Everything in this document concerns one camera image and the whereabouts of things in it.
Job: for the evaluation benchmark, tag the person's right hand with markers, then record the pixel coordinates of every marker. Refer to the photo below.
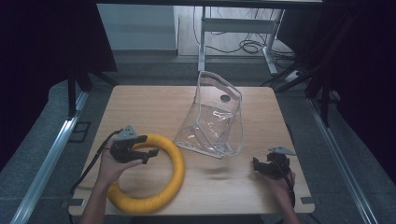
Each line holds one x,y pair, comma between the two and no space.
281,183

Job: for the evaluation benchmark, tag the white metal desk frame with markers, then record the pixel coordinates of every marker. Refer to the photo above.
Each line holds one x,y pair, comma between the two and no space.
236,26

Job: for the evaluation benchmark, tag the white power strip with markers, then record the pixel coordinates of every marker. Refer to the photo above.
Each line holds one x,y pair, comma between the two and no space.
293,75

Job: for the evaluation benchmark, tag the person's left hand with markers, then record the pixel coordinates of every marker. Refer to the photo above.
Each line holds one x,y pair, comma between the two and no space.
112,163

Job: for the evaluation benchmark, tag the aluminium rail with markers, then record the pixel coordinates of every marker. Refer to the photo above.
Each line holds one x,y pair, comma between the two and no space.
341,161
46,158

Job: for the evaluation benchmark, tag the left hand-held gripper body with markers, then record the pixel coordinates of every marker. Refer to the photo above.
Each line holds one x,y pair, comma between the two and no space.
122,146

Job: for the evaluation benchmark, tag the clear plastic bag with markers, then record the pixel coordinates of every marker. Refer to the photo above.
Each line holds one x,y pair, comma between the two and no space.
214,124

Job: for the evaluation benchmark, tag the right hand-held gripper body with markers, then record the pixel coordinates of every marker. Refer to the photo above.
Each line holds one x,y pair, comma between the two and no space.
275,163

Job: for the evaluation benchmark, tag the black stand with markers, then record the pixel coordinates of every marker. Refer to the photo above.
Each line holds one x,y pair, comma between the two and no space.
73,93
323,93

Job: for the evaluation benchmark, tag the dark curtain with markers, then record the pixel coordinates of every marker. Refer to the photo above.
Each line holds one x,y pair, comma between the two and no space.
358,62
43,62

